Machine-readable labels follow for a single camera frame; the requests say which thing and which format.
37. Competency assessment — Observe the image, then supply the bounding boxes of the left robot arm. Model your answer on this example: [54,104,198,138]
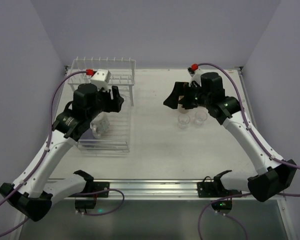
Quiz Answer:
[0,83,124,222]

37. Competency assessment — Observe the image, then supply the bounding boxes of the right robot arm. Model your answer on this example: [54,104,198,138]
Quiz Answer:
[163,72,296,202]

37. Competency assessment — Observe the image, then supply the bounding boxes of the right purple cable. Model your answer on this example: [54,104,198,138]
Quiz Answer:
[198,62,300,240]

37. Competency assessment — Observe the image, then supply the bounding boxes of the floral white mug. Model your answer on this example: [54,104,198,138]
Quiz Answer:
[90,112,110,135]

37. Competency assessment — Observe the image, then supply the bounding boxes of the lavender cup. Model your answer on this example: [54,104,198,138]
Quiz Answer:
[91,129,102,139]

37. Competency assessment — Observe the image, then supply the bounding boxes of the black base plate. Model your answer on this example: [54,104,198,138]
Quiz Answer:
[73,181,110,198]
[196,175,242,198]

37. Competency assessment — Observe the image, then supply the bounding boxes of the beige cup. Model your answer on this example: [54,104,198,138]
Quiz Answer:
[177,95,189,114]

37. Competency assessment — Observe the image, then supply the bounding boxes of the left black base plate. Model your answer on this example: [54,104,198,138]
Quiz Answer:
[73,181,110,198]

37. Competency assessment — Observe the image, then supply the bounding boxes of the aluminium front rail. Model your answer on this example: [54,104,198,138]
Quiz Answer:
[22,178,286,201]

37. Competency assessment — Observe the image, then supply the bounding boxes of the clear glass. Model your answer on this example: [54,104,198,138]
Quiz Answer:
[194,110,208,127]
[177,114,191,129]

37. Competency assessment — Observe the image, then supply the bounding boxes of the purple cable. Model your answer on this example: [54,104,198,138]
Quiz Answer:
[0,69,126,238]
[198,62,300,240]

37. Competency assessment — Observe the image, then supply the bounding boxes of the white wire dish rack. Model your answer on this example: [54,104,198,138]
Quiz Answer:
[68,57,136,152]

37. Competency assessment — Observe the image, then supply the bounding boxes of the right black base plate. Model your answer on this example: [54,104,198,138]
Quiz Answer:
[196,175,242,198]

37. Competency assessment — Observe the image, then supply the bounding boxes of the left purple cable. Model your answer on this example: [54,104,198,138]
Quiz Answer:
[0,69,126,238]

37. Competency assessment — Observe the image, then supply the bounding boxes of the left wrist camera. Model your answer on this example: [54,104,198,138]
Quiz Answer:
[86,69,112,92]

